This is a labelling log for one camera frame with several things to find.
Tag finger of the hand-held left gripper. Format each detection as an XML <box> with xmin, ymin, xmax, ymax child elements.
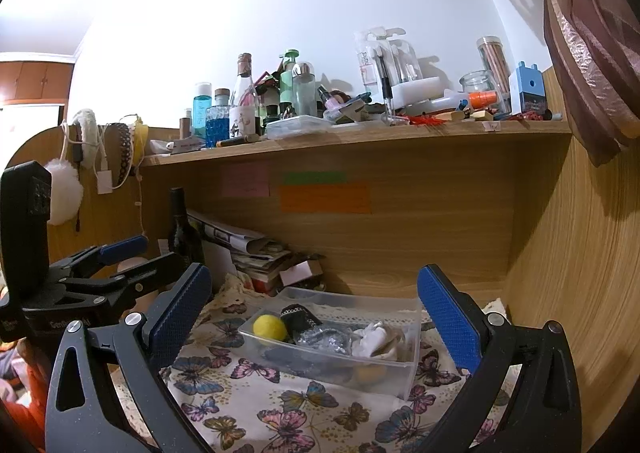
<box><xmin>52</xmin><ymin>234</ymin><xmax>150</xmax><ymax>279</ymax></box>
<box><xmin>112</xmin><ymin>251</ymin><xmax>187</xmax><ymax>299</ymax></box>

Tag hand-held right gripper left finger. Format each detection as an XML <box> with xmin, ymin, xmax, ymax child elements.
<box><xmin>45</xmin><ymin>262</ymin><xmax>214</xmax><ymax>453</ymax></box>

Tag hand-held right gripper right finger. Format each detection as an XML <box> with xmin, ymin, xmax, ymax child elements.
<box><xmin>417</xmin><ymin>263</ymin><xmax>584</xmax><ymax>453</ymax></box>

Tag clear plastic storage box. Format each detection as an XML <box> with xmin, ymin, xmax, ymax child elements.
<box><xmin>238</xmin><ymin>286</ymin><xmax>424</xmax><ymax>400</ymax></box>

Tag small yellow felt ball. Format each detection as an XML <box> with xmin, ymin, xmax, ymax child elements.
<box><xmin>350</xmin><ymin>365</ymin><xmax>397</xmax><ymax>382</ymax></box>

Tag black cloth with chain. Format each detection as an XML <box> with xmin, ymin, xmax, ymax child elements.
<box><xmin>279</xmin><ymin>303</ymin><xmax>324</xmax><ymax>335</ymax></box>

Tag silver sequin pouch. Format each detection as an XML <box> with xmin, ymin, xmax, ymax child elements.
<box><xmin>292</xmin><ymin>325</ymin><xmax>362</xmax><ymax>360</ymax></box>

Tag dark wine bottle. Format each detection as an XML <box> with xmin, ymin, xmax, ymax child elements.
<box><xmin>167</xmin><ymin>186</ymin><xmax>205</xmax><ymax>275</ymax></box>

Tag white fluffy pompom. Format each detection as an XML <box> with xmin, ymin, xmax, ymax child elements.
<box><xmin>43</xmin><ymin>158</ymin><xmax>85</xmax><ymax>227</ymax></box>

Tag rolled newspaper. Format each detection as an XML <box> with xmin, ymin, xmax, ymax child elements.
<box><xmin>187</xmin><ymin>208</ymin><xmax>267</xmax><ymax>255</ymax></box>

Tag brown patterned headband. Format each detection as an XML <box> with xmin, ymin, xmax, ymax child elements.
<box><xmin>110</xmin><ymin>122</ymin><xmax>135</xmax><ymax>187</ymax></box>

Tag stack of books and papers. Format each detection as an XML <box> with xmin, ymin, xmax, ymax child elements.
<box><xmin>232</xmin><ymin>242</ymin><xmax>297</xmax><ymax>295</ymax></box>

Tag yellow headband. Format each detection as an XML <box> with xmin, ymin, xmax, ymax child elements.
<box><xmin>130</xmin><ymin>118</ymin><xmax>150</xmax><ymax>165</ymax></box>

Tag white fluffy headband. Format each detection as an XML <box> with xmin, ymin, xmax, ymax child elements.
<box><xmin>72</xmin><ymin>108</ymin><xmax>101</xmax><ymax>170</ymax></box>

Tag small white card box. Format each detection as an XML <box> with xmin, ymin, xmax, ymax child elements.
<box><xmin>278</xmin><ymin>260</ymin><xmax>325</xmax><ymax>289</ymax></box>

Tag pink sticky note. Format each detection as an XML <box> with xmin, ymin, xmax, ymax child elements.
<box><xmin>222</xmin><ymin>164</ymin><xmax>270</xmax><ymax>198</ymax></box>

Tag orange clothing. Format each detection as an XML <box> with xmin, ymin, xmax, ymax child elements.
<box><xmin>0</xmin><ymin>337</ymin><xmax>52</xmax><ymax>453</ymax></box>

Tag butterfly printed tablecloth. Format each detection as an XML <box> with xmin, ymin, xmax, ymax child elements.
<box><xmin>111</xmin><ymin>273</ymin><xmax>527</xmax><ymax>453</ymax></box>

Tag blue crystal glass bottle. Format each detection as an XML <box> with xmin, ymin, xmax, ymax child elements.
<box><xmin>204</xmin><ymin>88</ymin><xmax>232</xmax><ymax>149</ymax></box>

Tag black and gold tube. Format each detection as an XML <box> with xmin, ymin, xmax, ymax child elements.
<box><xmin>215</xmin><ymin>134</ymin><xmax>261</xmax><ymax>148</ymax></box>

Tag blue liquid plastic bottle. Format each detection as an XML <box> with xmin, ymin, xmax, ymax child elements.
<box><xmin>192</xmin><ymin>82</ymin><xmax>214</xmax><ymax>139</ymax></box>

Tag wooden cabinet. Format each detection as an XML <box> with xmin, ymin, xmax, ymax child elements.
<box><xmin>0</xmin><ymin>52</ymin><xmax>76</xmax><ymax>107</ymax></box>

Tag orange sticky note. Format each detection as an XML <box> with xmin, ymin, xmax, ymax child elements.
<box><xmin>278</xmin><ymin>182</ymin><xmax>373</xmax><ymax>214</ymax></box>

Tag clear bottle with white label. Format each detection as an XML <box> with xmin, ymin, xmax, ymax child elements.
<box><xmin>228</xmin><ymin>52</ymin><xmax>261</xmax><ymax>138</ymax></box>

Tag green sticky note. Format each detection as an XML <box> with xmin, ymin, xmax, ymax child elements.
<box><xmin>282</xmin><ymin>171</ymin><xmax>347</xmax><ymax>186</ymax></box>

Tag wooden shelf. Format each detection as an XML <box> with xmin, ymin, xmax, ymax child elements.
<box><xmin>139</xmin><ymin>118</ymin><xmax>572</xmax><ymax>168</ymax></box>

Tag clear lidded flat box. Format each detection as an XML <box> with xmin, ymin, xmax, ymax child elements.
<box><xmin>264</xmin><ymin>115</ymin><xmax>334</xmax><ymax>139</ymax></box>

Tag green pump bottle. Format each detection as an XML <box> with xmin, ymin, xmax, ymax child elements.
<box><xmin>278</xmin><ymin>48</ymin><xmax>301</xmax><ymax>117</ymax></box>

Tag white foam container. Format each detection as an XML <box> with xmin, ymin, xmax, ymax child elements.
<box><xmin>392</xmin><ymin>76</ymin><xmax>449</xmax><ymax>109</ymax></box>

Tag glass jar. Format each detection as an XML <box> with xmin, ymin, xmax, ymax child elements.
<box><xmin>458</xmin><ymin>70</ymin><xmax>496</xmax><ymax>109</ymax></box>

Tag silver capped clear bottle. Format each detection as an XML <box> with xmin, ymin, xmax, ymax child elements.
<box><xmin>291</xmin><ymin>61</ymin><xmax>319</xmax><ymax>118</ymax></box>

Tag blue pencil sharpener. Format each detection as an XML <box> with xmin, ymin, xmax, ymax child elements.
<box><xmin>508</xmin><ymin>62</ymin><xmax>549</xmax><ymax>115</ymax></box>

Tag clear pencil tube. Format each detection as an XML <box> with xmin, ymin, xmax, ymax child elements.
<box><xmin>475</xmin><ymin>35</ymin><xmax>511</xmax><ymax>99</ymax></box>

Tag packaged brushes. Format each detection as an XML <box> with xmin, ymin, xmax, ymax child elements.
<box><xmin>354</xmin><ymin>26</ymin><xmax>421</xmax><ymax>100</ymax></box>

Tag pink curtain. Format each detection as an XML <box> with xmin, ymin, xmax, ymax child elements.
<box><xmin>426</xmin><ymin>0</ymin><xmax>640</xmax><ymax>168</ymax></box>

